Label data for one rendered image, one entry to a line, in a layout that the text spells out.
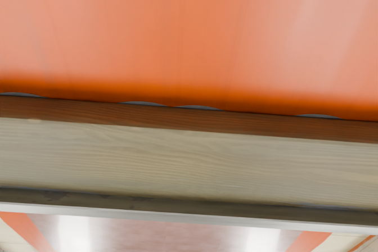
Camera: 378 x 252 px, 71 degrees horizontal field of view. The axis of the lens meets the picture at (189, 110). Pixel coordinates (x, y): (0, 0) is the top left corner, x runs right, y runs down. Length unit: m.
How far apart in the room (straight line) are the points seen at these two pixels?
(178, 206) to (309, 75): 0.13
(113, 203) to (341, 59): 0.18
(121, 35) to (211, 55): 0.05
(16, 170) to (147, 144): 0.10
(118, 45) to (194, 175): 0.10
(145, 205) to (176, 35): 0.12
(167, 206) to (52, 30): 0.14
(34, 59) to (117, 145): 0.08
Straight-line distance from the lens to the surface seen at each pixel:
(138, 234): 0.40
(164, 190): 0.20
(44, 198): 0.23
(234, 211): 0.21
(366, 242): 0.44
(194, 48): 0.16
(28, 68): 0.20
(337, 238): 0.42
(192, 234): 0.38
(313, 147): 0.19
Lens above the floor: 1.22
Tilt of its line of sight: 25 degrees down
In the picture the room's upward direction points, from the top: 176 degrees counter-clockwise
